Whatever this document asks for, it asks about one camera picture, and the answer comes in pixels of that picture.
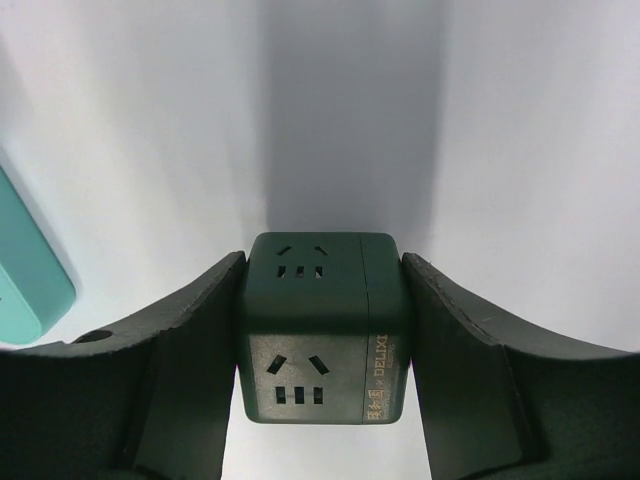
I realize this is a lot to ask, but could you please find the dark green cube adapter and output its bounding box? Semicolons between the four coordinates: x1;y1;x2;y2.
235;232;413;425

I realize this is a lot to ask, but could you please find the teal triangular power socket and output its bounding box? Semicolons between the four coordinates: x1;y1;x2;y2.
1;149;77;346

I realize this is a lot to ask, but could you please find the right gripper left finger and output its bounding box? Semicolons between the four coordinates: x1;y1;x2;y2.
1;252;246;479

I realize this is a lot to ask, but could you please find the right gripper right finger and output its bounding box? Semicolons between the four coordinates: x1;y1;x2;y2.
402;253;639;479

